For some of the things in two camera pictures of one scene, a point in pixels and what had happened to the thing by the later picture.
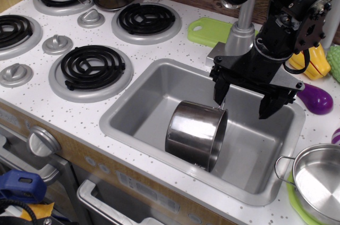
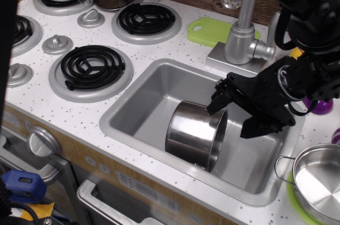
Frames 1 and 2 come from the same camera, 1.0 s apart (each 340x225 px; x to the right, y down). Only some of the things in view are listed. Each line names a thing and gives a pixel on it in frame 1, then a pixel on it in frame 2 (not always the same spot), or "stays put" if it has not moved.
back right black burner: (146, 23) stays put
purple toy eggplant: (317, 101) stays put
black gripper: (252, 70) → (264, 96)
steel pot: (195, 133) stays put
